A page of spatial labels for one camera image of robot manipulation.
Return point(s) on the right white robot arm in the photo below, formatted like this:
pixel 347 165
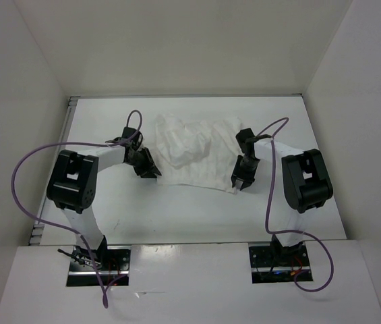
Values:
pixel 304 186

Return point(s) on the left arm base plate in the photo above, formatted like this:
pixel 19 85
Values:
pixel 115 271

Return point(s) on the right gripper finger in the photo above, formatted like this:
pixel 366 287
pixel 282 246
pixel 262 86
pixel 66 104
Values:
pixel 245 183
pixel 234 182

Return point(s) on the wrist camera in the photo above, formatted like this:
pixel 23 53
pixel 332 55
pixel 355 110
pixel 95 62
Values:
pixel 132 136
pixel 245 139

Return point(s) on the white skirt cloth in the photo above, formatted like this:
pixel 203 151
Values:
pixel 201 153

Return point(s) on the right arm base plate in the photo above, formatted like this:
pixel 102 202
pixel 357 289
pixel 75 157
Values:
pixel 266 268

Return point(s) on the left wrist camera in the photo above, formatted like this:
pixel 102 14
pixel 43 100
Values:
pixel 132 136

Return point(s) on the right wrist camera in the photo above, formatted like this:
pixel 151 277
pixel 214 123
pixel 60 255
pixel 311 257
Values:
pixel 245 139

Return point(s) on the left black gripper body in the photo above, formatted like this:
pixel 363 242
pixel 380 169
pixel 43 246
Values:
pixel 139 160

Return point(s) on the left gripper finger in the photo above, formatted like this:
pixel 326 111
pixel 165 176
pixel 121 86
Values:
pixel 150 173
pixel 150 164

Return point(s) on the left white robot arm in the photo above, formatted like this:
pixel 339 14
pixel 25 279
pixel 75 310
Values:
pixel 72 188

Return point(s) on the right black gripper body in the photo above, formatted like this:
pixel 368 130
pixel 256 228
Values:
pixel 245 169

